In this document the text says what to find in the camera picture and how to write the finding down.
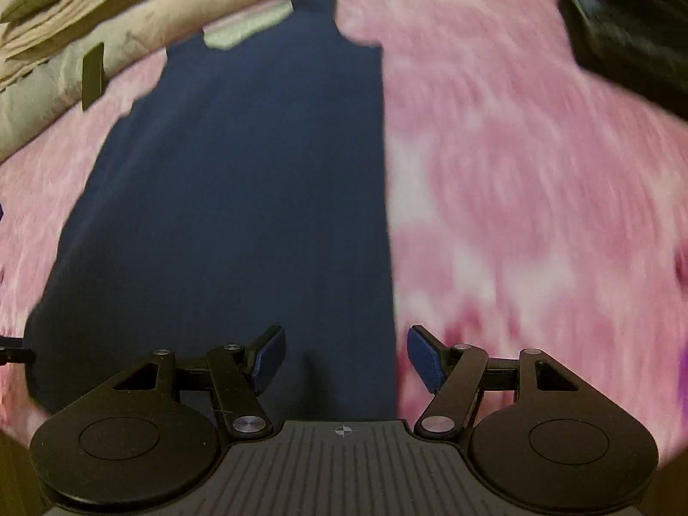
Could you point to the navy blue garment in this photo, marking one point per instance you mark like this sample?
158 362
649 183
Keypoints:
246 190

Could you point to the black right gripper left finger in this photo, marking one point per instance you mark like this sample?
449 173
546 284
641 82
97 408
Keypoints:
239 376

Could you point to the stack of folded dark clothes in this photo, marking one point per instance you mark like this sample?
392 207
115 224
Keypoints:
638 44

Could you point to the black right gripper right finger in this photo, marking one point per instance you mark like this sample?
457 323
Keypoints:
452 375

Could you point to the black tag on pillow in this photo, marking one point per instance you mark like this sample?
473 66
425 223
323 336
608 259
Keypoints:
93 76

